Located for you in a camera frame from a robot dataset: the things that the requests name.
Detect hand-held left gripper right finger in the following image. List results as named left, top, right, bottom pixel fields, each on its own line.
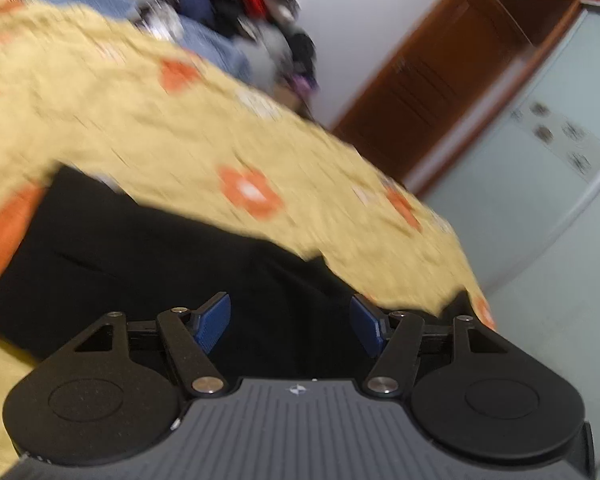
left=349, top=293, right=520, bottom=397

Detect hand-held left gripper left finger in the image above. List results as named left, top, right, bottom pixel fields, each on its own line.
left=74, top=291, right=232, bottom=400

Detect black pants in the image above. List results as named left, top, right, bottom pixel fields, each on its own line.
left=0, top=162, right=478, bottom=396

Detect wardrobe with frosted sliding doors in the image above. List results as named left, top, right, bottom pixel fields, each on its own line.
left=422, top=0, right=600, bottom=480

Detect yellow floral blanket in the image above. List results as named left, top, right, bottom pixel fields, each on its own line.
left=0, top=0, right=497, bottom=480

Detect brown wooden door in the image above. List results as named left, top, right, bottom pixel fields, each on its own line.
left=331, top=0, right=537, bottom=187

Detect purple bag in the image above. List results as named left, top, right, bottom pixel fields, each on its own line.
left=291, top=72, right=322, bottom=98

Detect grey plastic bag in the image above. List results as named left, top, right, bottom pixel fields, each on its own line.
left=244, top=25, right=295, bottom=83

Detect black bag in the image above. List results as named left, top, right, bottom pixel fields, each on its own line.
left=284, top=32, right=317, bottom=70

